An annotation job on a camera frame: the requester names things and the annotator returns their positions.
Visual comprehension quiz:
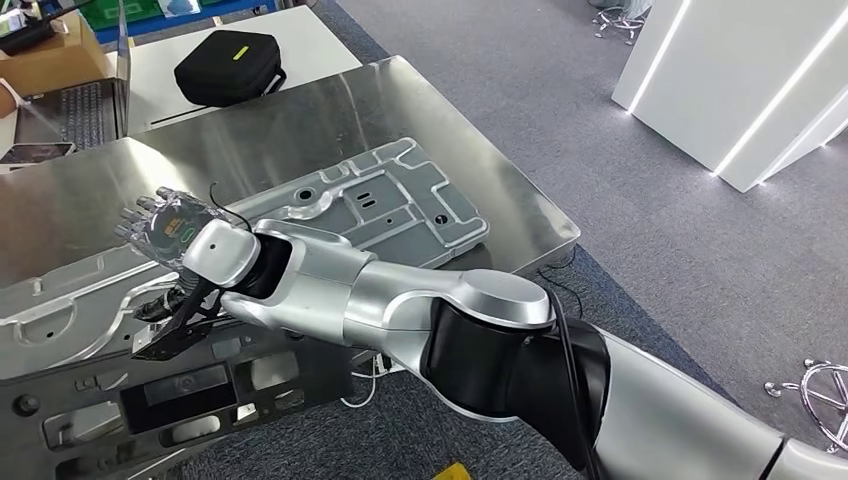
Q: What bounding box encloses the black device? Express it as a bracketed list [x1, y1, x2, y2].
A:
[0, 13, 58, 58]

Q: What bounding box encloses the white lit display plinth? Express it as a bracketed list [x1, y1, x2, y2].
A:
[611, 0, 848, 195]

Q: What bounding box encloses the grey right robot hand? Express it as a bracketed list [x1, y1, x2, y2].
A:
[113, 186, 230, 325]

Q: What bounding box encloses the black licence plate frame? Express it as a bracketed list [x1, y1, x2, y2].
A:
[0, 324, 357, 480]

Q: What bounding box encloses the silver laptop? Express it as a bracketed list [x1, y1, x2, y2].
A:
[13, 3, 132, 152]

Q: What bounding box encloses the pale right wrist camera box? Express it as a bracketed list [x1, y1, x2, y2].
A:
[131, 327, 160, 356]

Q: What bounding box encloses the stainless steel workbench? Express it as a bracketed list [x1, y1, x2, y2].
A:
[0, 56, 582, 399]

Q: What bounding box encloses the blue metal rail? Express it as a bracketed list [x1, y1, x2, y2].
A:
[92, 0, 280, 46]

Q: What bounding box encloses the black right wrist camera bracket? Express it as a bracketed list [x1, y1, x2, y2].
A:
[131, 276, 225, 362]

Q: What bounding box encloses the grey stamped metal panel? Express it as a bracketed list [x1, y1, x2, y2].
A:
[0, 137, 492, 384]

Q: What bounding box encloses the chrome stool base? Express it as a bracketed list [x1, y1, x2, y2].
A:
[591, 0, 654, 46]

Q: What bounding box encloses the brown cardboard box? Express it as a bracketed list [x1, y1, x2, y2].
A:
[0, 11, 115, 119]

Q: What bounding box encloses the black zip case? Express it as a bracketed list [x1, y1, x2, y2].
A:
[173, 29, 288, 109]

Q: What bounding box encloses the black seat chrome stool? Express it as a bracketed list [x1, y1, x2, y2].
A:
[763, 359, 848, 456]

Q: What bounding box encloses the green sheet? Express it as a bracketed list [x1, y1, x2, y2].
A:
[82, 0, 164, 31]

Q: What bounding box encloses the dark flat phone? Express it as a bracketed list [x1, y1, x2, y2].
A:
[0, 140, 77, 167]

